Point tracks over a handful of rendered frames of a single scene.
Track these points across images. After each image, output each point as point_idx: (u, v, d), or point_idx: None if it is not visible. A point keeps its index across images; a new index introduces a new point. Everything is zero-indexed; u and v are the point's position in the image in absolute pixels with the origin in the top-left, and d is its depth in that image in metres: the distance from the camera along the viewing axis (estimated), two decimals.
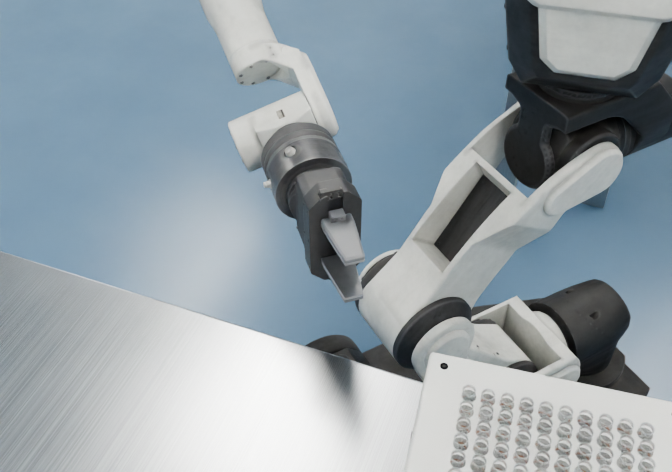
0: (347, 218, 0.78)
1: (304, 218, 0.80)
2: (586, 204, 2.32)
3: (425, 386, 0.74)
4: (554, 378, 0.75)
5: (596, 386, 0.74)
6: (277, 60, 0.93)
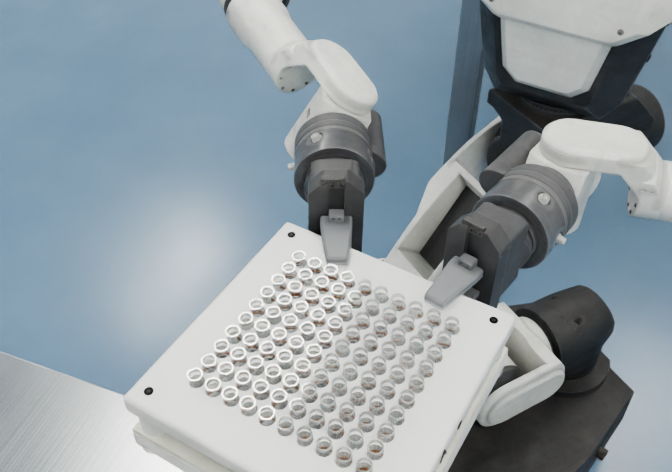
0: (345, 220, 0.78)
1: None
2: None
3: (264, 247, 0.77)
4: (392, 266, 0.75)
5: (428, 280, 0.73)
6: (292, 63, 0.94)
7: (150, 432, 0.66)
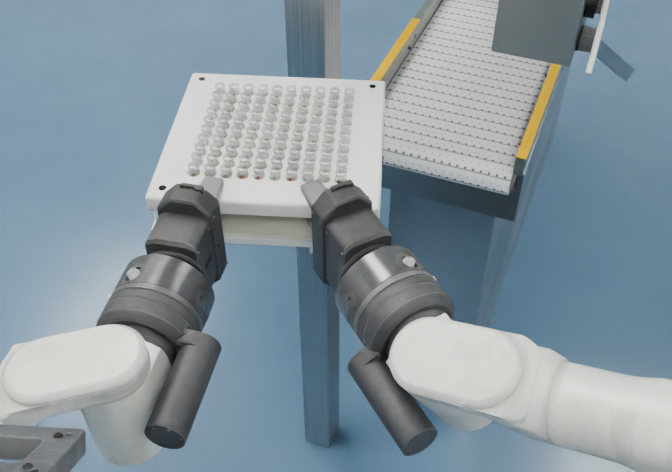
0: None
1: None
2: None
3: (378, 181, 0.84)
4: (263, 205, 0.81)
5: (227, 201, 0.82)
6: None
7: None
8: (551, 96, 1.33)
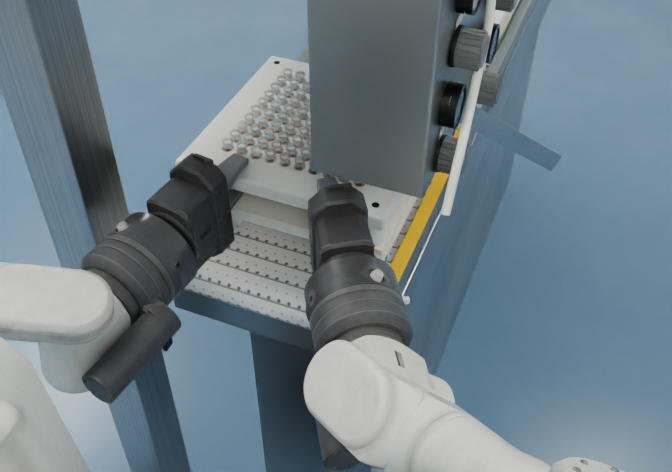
0: None
1: None
2: None
3: (396, 192, 0.83)
4: (277, 192, 0.83)
5: (245, 181, 0.84)
6: (424, 389, 0.59)
7: None
8: (443, 198, 0.98)
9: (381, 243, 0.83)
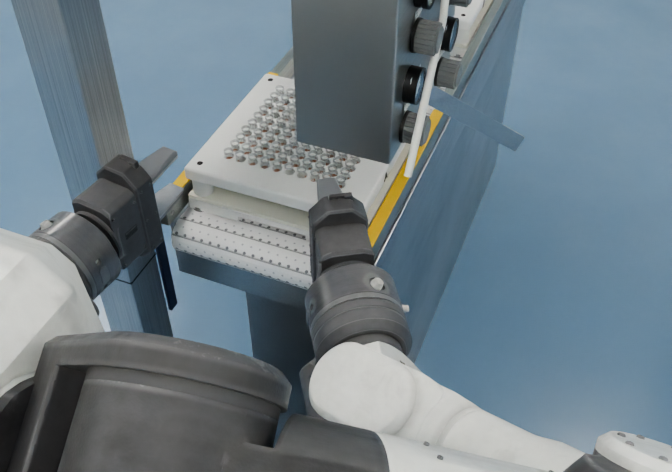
0: None
1: None
2: None
3: (370, 193, 0.98)
4: (270, 193, 0.99)
5: (243, 184, 1.00)
6: (440, 386, 0.60)
7: None
8: (417, 173, 1.10)
9: None
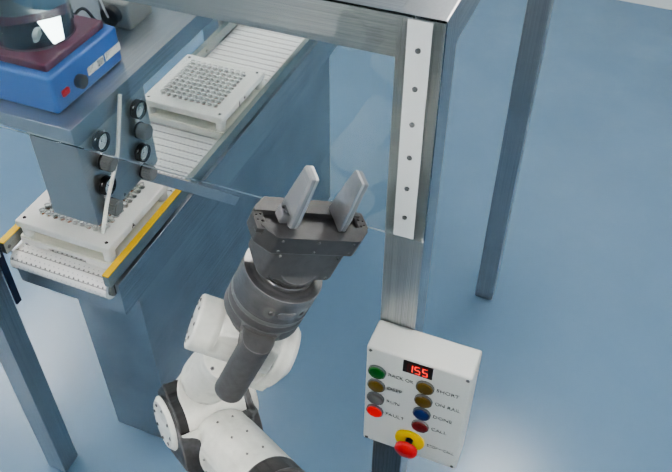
0: (347, 222, 0.78)
1: None
2: (161, 437, 2.34)
3: (118, 236, 1.70)
4: (61, 236, 1.70)
5: (47, 230, 1.71)
6: None
7: None
8: (164, 221, 1.82)
9: (112, 260, 1.70)
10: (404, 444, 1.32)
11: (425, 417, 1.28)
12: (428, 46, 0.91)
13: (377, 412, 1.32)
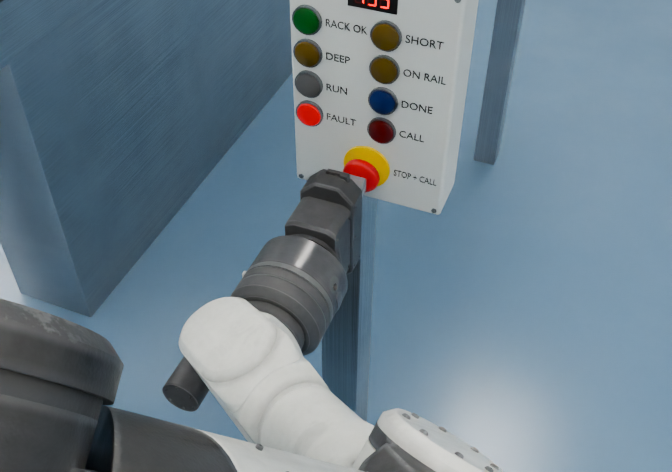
0: None
1: None
2: (73, 311, 1.83)
3: None
4: None
5: None
6: (302, 359, 0.59)
7: None
8: None
9: None
10: (358, 162, 0.82)
11: (388, 104, 0.77)
12: None
13: (312, 112, 0.82)
